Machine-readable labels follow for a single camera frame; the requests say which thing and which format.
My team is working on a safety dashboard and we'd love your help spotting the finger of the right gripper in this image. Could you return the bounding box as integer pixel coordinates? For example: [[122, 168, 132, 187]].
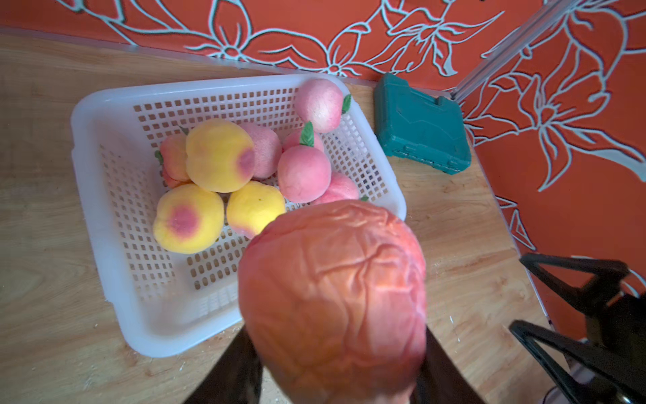
[[509, 320, 645, 403], [518, 253, 632, 318]]

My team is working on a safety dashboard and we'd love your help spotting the orange pink peach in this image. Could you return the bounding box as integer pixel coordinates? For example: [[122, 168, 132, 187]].
[[238, 200, 427, 403]]

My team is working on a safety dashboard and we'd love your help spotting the pink peach front with leaf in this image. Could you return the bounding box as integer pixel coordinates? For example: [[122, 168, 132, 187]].
[[240, 122, 282, 179]]

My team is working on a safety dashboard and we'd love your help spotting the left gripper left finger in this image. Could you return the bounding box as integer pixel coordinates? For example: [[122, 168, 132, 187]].
[[184, 326, 263, 404]]

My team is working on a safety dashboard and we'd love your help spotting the pink peach with leaf upper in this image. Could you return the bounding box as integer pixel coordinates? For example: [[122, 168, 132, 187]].
[[311, 172, 362, 205]]

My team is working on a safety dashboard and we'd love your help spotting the yellow red peach front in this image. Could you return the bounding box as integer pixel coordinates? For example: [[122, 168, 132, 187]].
[[186, 119, 255, 194]]

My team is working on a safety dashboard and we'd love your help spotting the orange red peach with leaf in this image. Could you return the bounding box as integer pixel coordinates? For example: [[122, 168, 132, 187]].
[[155, 134, 191, 189]]

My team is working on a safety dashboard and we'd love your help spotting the green plastic tool case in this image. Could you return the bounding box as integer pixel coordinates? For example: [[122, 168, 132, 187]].
[[373, 73, 472, 175]]

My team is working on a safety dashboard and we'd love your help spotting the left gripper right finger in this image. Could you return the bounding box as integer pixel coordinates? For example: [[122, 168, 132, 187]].
[[410, 328, 485, 404]]

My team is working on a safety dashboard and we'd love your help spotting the pink peach with leaf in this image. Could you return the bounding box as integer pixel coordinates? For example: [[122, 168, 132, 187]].
[[278, 121, 331, 204], [240, 122, 282, 179], [311, 172, 362, 205]]

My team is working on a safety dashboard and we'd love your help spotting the pink peach with leaf lower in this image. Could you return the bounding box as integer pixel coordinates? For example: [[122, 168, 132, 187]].
[[278, 121, 331, 204]]

